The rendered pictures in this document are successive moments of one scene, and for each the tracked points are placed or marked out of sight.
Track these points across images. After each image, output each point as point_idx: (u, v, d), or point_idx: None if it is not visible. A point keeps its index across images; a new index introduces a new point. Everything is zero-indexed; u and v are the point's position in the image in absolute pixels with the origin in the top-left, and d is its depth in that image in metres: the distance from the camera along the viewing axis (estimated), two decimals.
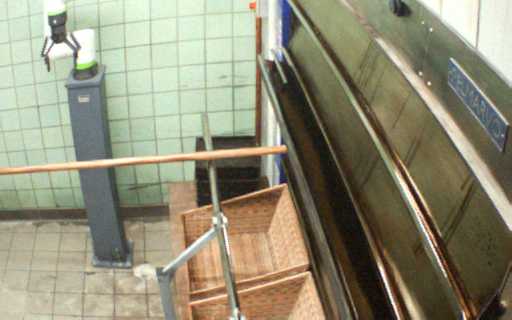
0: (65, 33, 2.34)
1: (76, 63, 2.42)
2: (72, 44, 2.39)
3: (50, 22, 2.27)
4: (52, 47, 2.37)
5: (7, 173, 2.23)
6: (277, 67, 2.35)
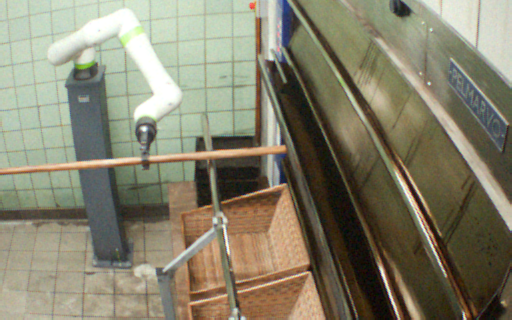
0: None
1: (144, 157, 2.29)
2: None
3: None
4: None
5: (7, 173, 2.23)
6: (277, 67, 2.35)
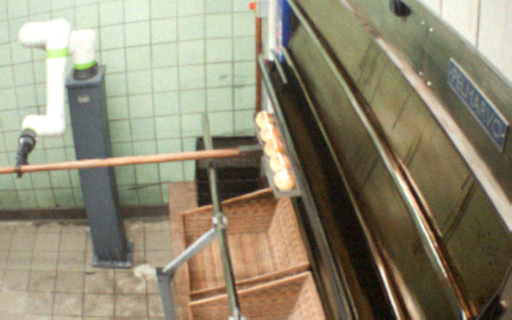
0: None
1: (17, 166, 2.22)
2: (22, 153, 2.29)
3: None
4: (23, 159, 2.33)
5: None
6: (277, 67, 2.35)
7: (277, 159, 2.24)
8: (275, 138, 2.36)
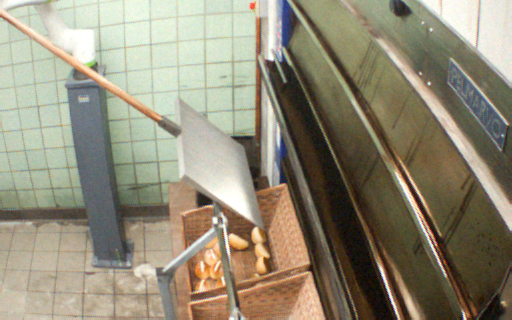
0: None
1: None
2: None
3: None
4: None
5: None
6: (277, 67, 2.35)
7: (198, 286, 2.51)
8: (220, 263, 2.64)
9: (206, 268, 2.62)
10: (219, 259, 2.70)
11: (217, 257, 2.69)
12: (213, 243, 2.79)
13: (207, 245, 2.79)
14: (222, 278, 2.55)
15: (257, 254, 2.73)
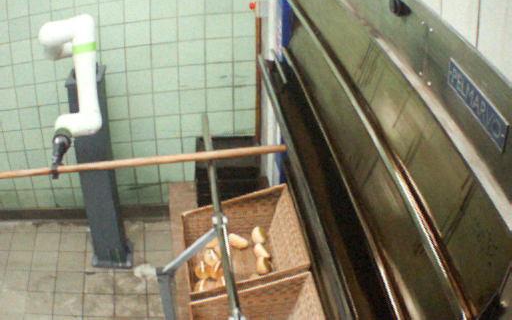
0: None
1: (53, 167, 2.25)
2: (57, 153, 2.32)
3: None
4: (58, 160, 2.36)
5: None
6: (277, 67, 2.35)
7: (198, 286, 2.51)
8: (220, 263, 2.64)
9: (206, 268, 2.62)
10: (219, 259, 2.70)
11: (217, 257, 2.69)
12: (213, 243, 2.79)
13: (207, 245, 2.79)
14: (222, 278, 2.55)
15: (256, 254, 2.73)
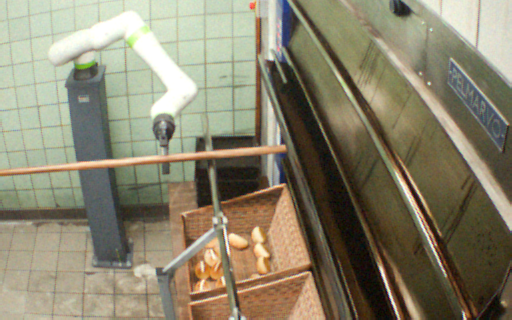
0: None
1: (163, 142, 2.28)
2: None
3: None
4: (164, 151, 2.42)
5: (21, 173, 2.23)
6: (277, 67, 2.35)
7: (198, 286, 2.51)
8: (220, 263, 2.64)
9: (206, 268, 2.62)
10: (219, 259, 2.70)
11: (217, 257, 2.69)
12: (213, 243, 2.79)
13: (207, 245, 2.79)
14: (222, 278, 2.55)
15: (256, 254, 2.73)
